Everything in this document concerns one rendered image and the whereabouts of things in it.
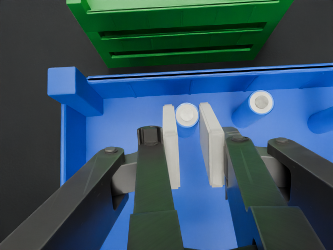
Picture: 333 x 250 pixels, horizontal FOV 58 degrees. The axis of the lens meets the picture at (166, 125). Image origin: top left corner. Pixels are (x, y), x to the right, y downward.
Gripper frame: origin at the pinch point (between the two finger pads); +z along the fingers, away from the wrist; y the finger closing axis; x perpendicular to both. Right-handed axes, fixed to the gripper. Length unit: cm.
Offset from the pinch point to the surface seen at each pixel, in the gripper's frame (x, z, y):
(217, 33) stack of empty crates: 6.3, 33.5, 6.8
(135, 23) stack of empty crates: 8.4, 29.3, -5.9
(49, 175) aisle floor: -18.5, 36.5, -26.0
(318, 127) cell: -1.9, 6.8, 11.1
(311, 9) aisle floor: 10, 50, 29
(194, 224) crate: -9.5, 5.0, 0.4
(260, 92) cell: 2.0, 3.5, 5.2
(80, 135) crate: -1.6, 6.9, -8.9
